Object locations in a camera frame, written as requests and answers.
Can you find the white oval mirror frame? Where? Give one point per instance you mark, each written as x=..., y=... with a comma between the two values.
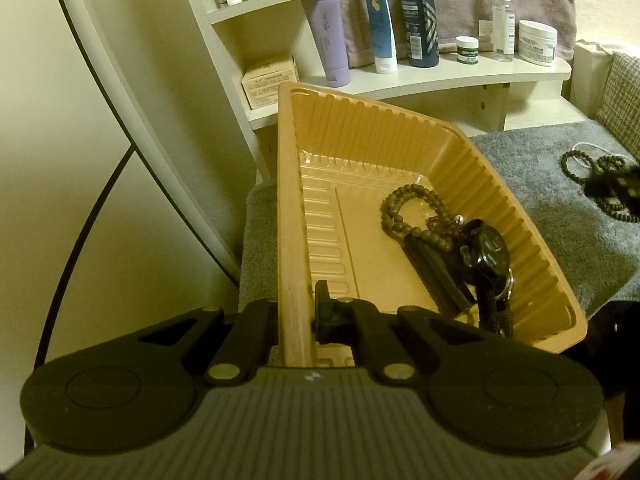
x=127, y=111

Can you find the small cardboard box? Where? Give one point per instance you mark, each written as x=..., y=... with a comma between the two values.
x=261, y=81

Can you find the large white jar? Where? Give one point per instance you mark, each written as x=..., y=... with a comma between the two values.
x=537, y=42

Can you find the lilac tube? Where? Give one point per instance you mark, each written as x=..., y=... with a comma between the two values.
x=326, y=23

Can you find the white corner shelf unit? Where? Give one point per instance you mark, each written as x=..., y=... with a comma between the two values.
x=478, y=97

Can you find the small green white jar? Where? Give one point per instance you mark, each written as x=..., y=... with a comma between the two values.
x=468, y=49

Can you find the clear spray bottle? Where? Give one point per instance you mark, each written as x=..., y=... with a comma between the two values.
x=503, y=30

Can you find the black cylindrical case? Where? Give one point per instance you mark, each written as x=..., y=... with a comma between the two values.
x=450, y=294

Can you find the blue white tube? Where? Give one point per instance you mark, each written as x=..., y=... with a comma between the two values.
x=382, y=38

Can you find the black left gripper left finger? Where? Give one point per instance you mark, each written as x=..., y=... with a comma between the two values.
x=247, y=345

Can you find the dark blue spray bottle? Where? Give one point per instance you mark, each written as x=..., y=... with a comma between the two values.
x=421, y=32

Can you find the orange plastic tray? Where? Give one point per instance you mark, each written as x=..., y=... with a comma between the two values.
x=339, y=156

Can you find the black wrist watch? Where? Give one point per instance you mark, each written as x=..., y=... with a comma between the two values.
x=486, y=264

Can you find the grey checked pillow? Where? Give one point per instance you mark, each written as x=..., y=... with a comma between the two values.
x=620, y=112

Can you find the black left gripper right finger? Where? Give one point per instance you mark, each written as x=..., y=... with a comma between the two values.
x=360, y=326

